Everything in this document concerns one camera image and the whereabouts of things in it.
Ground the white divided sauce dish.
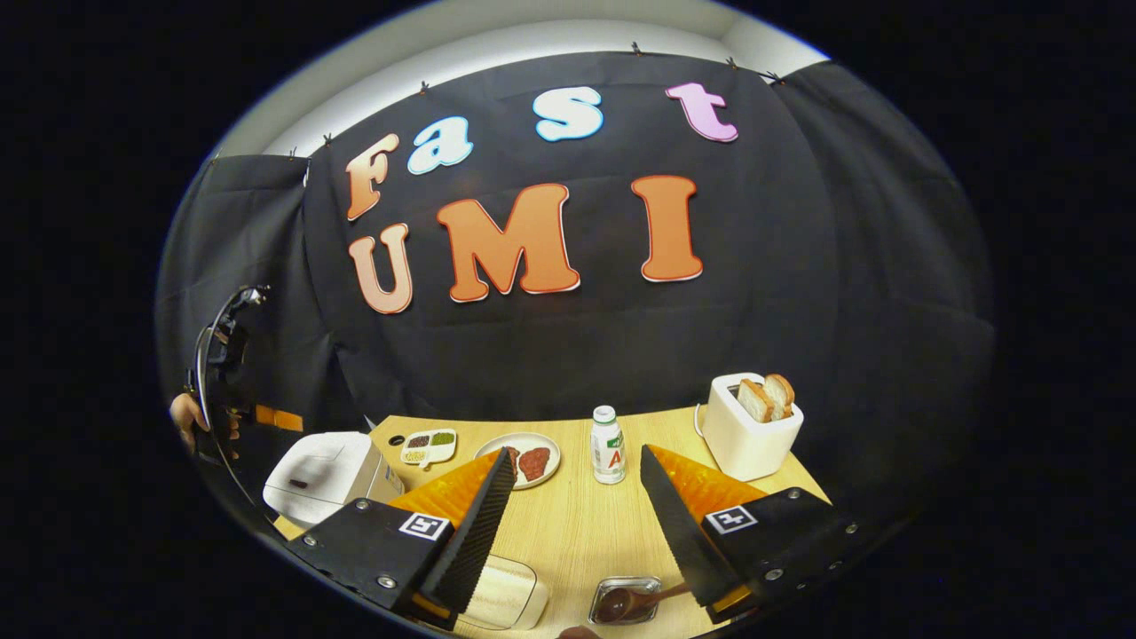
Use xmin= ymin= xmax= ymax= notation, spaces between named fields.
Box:
xmin=399 ymin=429 xmax=458 ymax=469

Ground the white rice cooker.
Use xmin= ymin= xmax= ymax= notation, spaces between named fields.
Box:
xmin=263 ymin=431 xmax=405 ymax=531

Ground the clear rice container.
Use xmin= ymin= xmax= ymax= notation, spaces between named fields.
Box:
xmin=457 ymin=555 xmax=551 ymax=633

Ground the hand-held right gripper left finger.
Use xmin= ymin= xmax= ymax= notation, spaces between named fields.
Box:
xmin=284 ymin=446 xmax=517 ymax=633

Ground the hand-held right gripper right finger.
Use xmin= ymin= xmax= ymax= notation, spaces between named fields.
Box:
xmin=639 ymin=444 xmax=860 ymax=624

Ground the white toaster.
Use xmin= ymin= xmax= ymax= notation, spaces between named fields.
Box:
xmin=701 ymin=373 xmax=805 ymax=482

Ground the clear chopstick holder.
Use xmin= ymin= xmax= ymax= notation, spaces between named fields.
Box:
xmin=588 ymin=575 xmax=664 ymax=627

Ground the brown wooden spoon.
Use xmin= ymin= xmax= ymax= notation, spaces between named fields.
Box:
xmin=596 ymin=581 xmax=693 ymax=622

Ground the white round plate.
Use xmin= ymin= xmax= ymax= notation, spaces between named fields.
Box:
xmin=474 ymin=432 xmax=562 ymax=491

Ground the white bottle with green label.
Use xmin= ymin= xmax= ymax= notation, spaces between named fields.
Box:
xmin=590 ymin=406 xmax=627 ymax=485

